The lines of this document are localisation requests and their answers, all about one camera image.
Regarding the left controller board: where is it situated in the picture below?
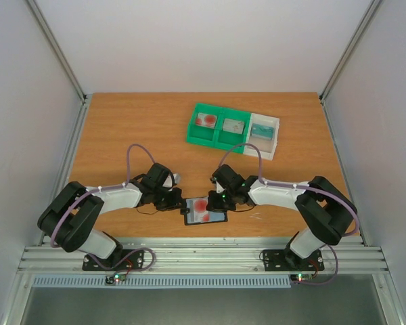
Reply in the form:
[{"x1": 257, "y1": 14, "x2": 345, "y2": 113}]
[{"x1": 105, "y1": 274, "x2": 127, "y2": 285}]

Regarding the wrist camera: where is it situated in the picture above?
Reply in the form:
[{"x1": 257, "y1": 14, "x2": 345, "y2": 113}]
[
  {"x1": 167, "y1": 173, "x2": 181, "y2": 187},
  {"x1": 215, "y1": 181, "x2": 225, "y2": 194}
]

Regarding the controller board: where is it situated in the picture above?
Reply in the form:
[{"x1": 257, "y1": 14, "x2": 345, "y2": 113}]
[
  {"x1": 105, "y1": 274, "x2": 127, "y2": 285},
  {"x1": 290, "y1": 273, "x2": 317, "y2": 283}
]

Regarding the green left bin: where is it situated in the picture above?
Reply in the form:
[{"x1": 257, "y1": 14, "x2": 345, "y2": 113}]
[{"x1": 186, "y1": 103, "x2": 223, "y2": 147}]

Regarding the white right bin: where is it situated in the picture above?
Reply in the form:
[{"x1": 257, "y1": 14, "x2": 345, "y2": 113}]
[{"x1": 246, "y1": 113, "x2": 280, "y2": 160}]

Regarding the right controller board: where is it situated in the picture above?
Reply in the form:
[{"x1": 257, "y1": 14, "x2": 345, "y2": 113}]
[{"x1": 290, "y1": 273, "x2": 317, "y2": 283}]

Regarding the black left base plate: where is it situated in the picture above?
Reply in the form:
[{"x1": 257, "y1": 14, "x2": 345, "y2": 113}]
[{"x1": 82, "y1": 248, "x2": 145, "y2": 272}]

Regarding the aluminium frame rail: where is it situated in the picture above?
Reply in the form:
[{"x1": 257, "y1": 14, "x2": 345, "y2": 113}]
[{"x1": 17, "y1": 236, "x2": 389, "y2": 275}]

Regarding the grey card in bin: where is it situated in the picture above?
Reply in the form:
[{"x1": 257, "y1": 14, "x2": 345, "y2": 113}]
[{"x1": 223, "y1": 118, "x2": 245, "y2": 135}]

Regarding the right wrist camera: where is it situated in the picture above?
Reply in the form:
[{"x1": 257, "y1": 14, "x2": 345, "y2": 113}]
[{"x1": 215, "y1": 181, "x2": 225, "y2": 194}]

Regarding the red dotted card in bin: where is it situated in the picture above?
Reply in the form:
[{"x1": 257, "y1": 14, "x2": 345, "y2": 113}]
[{"x1": 195, "y1": 112, "x2": 217, "y2": 129}]

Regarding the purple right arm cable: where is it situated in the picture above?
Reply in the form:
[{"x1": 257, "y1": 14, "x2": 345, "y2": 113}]
[{"x1": 218, "y1": 143, "x2": 361, "y2": 285}]

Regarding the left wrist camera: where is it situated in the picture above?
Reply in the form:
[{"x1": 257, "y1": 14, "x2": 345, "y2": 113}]
[{"x1": 167, "y1": 173, "x2": 181, "y2": 187}]

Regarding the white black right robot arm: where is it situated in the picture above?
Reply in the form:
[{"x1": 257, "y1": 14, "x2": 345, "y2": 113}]
[{"x1": 207, "y1": 164, "x2": 358, "y2": 272}]

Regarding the black leather card holder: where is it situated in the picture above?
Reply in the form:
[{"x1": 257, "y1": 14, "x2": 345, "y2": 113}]
[{"x1": 184, "y1": 210, "x2": 227, "y2": 225}]

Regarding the grey slotted cable duct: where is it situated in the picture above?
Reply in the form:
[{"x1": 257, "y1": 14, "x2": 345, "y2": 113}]
[{"x1": 32, "y1": 274, "x2": 291, "y2": 290}]

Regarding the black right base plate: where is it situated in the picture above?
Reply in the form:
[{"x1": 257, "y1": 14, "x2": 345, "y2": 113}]
[{"x1": 259, "y1": 249, "x2": 325, "y2": 272}]

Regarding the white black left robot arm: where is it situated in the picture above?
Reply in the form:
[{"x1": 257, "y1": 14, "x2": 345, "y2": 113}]
[{"x1": 37, "y1": 162, "x2": 185, "y2": 269}]

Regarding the green middle bin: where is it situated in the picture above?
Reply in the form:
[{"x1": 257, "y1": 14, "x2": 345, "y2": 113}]
[{"x1": 215, "y1": 108, "x2": 251, "y2": 150}]

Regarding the red dotted card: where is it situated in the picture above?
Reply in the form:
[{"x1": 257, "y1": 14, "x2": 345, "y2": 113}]
[
  {"x1": 195, "y1": 112, "x2": 217, "y2": 129},
  {"x1": 185, "y1": 197, "x2": 210, "y2": 225}
]

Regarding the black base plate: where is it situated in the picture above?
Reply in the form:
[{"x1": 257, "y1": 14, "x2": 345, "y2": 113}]
[
  {"x1": 82, "y1": 248, "x2": 145, "y2": 272},
  {"x1": 259, "y1": 249, "x2": 325, "y2": 272}
]

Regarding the green bin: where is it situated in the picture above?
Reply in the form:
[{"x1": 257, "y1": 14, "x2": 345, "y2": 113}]
[
  {"x1": 215, "y1": 108, "x2": 251, "y2": 150},
  {"x1": 186, "y1": 103, "x2": 223, "y2": 147}
]

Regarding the teal card in bin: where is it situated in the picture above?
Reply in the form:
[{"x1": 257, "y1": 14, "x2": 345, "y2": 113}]
[{"x1": 250, "y1": 123, "x2": 275, "y2": 141}]

